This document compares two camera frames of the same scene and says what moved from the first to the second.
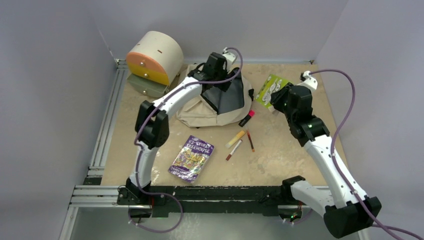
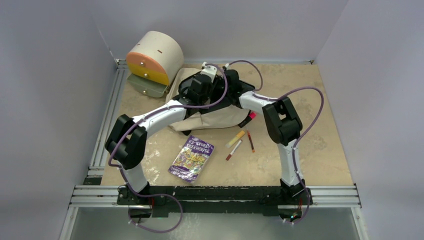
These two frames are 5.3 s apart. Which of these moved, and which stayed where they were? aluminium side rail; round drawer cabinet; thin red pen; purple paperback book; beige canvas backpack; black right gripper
Moved: beige canvas backpack; black right gripper
Stayed: thin red pen; purple paperback book; aluminium side rail; round drawer cabinet
